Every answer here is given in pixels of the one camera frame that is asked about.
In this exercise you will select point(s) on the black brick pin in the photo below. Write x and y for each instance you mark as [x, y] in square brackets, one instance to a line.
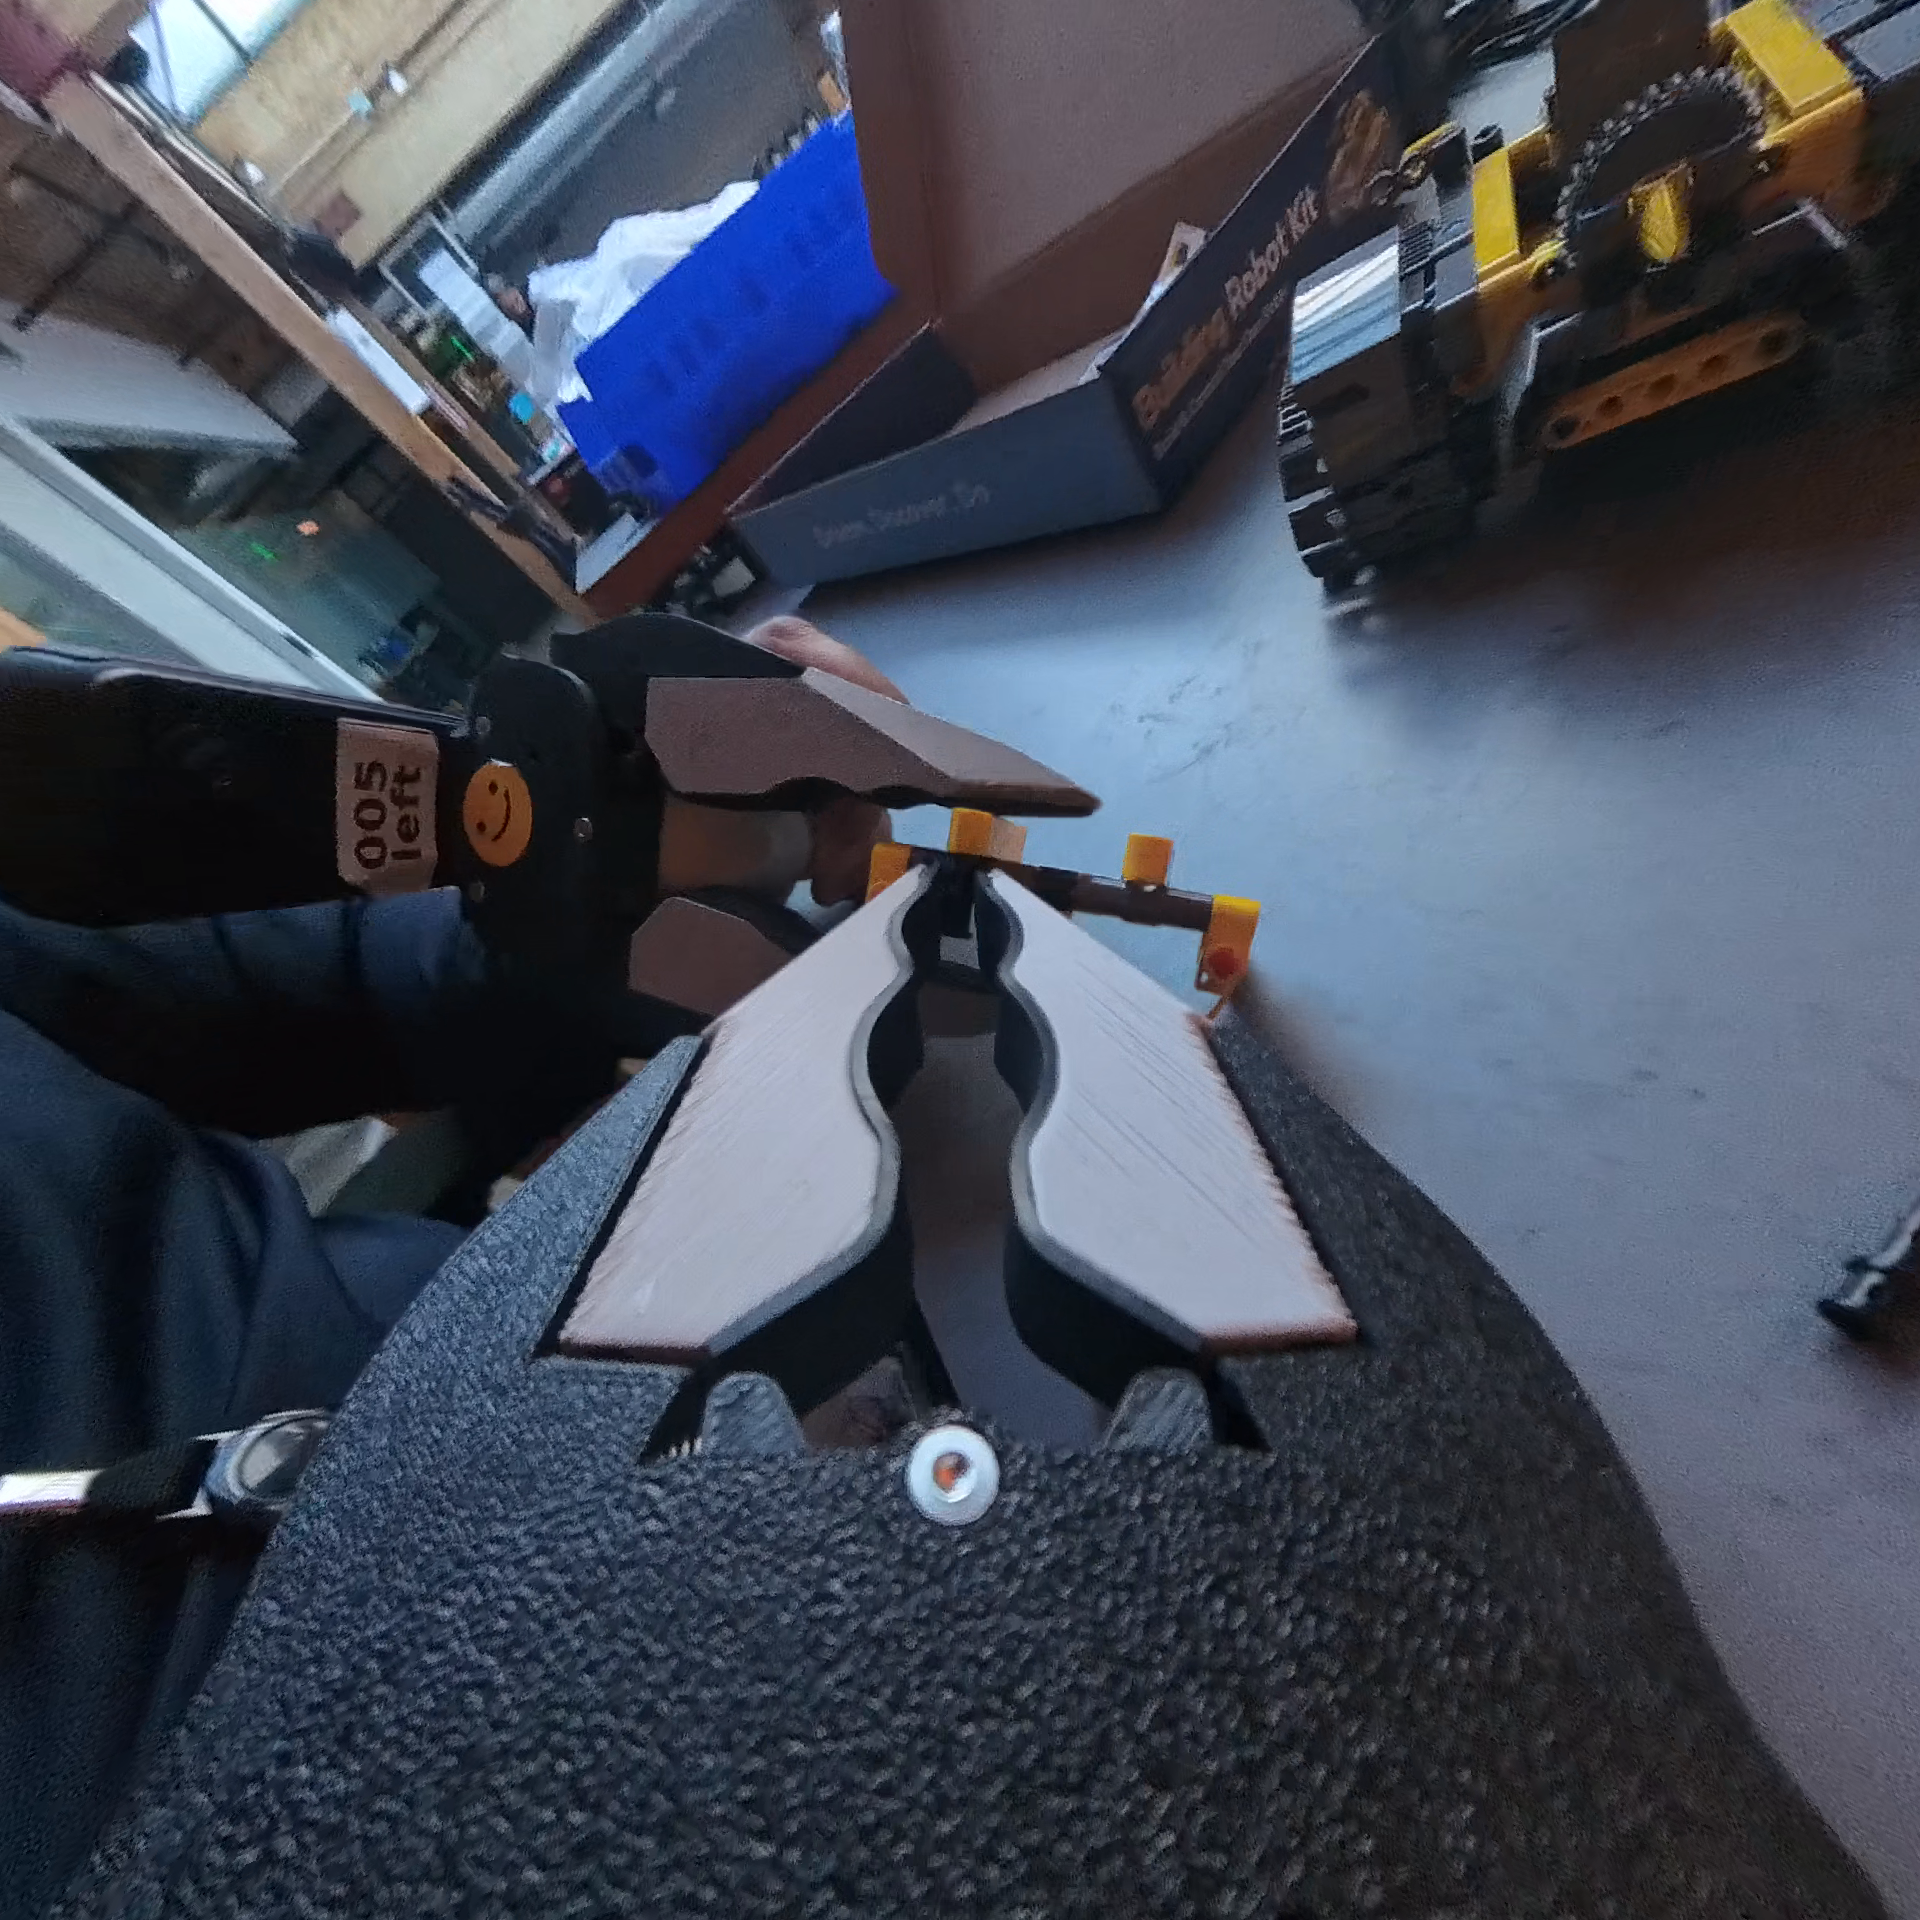
[1875, 1274]

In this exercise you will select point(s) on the wooden shelf beam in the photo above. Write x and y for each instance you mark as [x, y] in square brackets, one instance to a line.
[301, 330]

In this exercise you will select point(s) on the person's left forearm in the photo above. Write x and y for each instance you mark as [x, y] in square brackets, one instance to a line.
[301, 1005]

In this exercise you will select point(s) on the yellow toy brick assembly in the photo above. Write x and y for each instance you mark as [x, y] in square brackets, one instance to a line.
[1140, 884]

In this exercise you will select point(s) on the brown upright panel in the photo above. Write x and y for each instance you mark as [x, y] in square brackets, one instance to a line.
[1051, 150]

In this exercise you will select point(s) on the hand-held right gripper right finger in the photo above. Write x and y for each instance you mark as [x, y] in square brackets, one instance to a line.
[1171, 1185]

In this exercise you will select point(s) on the blue plastic crate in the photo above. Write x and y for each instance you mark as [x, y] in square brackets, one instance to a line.
[721, 360]

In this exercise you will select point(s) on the white plastic bag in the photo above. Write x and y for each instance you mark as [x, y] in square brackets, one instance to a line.
[614, 285]

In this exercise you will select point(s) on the grey desk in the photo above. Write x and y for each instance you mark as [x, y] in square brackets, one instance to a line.
[1501, 825]

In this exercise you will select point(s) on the person's left hand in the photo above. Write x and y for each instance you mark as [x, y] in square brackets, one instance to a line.
[833, 661]

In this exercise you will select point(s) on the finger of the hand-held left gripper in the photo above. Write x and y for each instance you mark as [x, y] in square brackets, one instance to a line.
[705, 960]
[841, 750]

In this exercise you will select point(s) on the person's dark clothed body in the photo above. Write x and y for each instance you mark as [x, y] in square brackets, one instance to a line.
[151, 1351]

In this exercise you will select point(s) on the grey yellow toy brick vehicle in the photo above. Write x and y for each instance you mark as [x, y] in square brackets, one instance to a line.
[1574, 301]

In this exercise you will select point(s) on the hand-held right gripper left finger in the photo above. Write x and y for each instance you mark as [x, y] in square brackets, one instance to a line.
[734, 1185]

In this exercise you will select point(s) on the dark printed box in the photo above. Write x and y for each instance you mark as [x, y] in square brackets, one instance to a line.
[1051, 434]

